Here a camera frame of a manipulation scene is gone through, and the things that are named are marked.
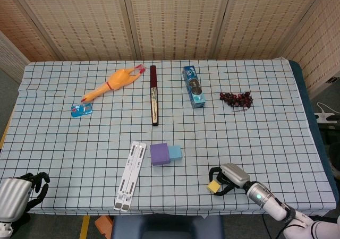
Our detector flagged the light blue foam cube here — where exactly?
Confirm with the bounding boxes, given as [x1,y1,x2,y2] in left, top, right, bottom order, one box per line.
[168,145,183,161]

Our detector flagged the white power strip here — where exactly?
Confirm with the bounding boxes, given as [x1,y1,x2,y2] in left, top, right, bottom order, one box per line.
[314,112,340,123]

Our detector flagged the large purple foam cube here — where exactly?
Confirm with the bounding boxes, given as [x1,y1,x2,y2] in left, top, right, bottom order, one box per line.
[149,143,171,167]

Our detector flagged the orange flat object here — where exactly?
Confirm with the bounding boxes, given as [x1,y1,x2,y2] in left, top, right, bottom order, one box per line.
[95,215,114,235]

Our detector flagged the dark red grape bunch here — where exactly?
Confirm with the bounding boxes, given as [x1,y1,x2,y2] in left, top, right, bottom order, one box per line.
[219,91,253,113]

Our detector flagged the bamboo folding screen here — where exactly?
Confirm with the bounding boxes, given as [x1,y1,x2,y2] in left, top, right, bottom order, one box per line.
[0,0,340,99]

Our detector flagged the blue card packet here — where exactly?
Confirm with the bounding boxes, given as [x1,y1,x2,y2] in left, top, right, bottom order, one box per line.
[71,103,93,118]

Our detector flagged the blue cookie box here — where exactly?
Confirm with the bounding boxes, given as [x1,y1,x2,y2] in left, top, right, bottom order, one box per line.
[182,65,207,109]

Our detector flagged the dark blue robot torso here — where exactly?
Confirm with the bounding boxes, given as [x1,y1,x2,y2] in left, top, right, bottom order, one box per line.
[110,215,224,239]

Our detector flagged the long dark red box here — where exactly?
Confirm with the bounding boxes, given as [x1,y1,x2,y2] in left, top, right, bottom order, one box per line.
[150,65,160,127]

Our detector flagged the white power cable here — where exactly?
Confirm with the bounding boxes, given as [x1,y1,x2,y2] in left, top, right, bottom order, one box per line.
[317,102,333,115]

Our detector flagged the blue checkered tablecloth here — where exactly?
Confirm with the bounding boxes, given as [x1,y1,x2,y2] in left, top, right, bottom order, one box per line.
[0,59,337,216]

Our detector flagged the yellow rubber chicken toy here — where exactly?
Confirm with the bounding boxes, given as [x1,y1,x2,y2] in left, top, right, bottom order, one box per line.
[80,64,148,104]

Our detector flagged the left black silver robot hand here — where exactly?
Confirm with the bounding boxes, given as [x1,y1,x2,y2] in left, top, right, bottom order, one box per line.
[0,172,50,223]

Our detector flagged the small yellow foam cube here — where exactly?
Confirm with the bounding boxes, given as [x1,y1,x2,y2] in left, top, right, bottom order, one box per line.
[207,180,221,194]

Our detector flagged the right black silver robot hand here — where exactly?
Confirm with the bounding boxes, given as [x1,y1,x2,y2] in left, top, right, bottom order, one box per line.
[208,163,251,197]

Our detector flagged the white folding laptop stand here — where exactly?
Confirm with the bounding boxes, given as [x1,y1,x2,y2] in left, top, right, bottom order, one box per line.
[114,141,148,211]

